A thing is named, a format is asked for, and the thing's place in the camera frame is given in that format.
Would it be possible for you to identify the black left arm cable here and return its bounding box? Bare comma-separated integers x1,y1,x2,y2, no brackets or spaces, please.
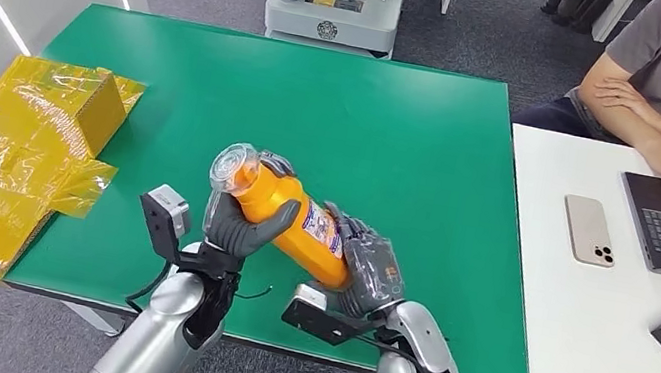
122,252,175,320

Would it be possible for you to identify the green topped table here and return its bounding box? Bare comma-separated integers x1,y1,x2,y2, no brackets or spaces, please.
0,0,584,373

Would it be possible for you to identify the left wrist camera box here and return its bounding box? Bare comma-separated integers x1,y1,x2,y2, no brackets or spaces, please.
130,179,198,264

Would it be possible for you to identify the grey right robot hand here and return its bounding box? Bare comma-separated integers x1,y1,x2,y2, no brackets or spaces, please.
306,200,420,327

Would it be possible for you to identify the thin black wire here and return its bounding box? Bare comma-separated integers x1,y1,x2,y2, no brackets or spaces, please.
234,279,273,305

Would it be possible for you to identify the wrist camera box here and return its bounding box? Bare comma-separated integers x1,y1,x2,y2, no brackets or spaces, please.
130,179,198,264
278,280,384,353

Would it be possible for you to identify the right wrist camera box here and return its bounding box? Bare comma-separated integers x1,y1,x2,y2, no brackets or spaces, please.
278,280,384,353

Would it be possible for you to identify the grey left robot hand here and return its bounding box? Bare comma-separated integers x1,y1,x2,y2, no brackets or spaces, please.
197,142,311,268

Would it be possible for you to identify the white desk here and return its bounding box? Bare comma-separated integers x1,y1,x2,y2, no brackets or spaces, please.
470,122,661,373

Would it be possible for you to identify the orange plastic bottle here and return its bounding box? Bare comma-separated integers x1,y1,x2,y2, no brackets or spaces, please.
193,138,371,293

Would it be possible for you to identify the person's left hand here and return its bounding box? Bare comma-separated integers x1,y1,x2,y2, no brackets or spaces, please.
589,76,656,125

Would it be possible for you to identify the yellow film-wrapped cardboard box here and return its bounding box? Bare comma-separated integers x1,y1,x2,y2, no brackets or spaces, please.
0,50,149,302

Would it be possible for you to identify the beige smartphone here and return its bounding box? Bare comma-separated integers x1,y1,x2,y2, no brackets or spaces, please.
555,194,626,270

